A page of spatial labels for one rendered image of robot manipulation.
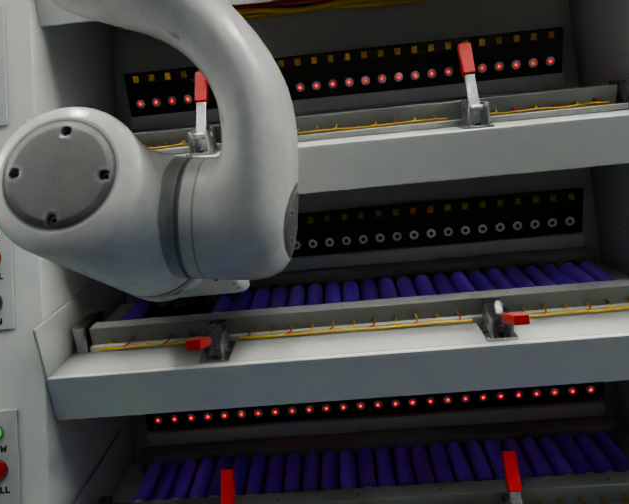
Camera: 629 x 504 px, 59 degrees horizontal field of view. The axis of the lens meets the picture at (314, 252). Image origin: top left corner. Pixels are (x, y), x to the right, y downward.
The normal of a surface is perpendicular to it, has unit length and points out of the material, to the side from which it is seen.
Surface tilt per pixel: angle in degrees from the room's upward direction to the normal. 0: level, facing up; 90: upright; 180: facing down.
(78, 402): 111
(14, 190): 82
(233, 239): 117
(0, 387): 90
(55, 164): 81
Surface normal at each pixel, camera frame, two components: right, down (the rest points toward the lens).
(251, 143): 0.17, 0.14
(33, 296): -0.07, -0.08
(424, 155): -0.04, 0.28
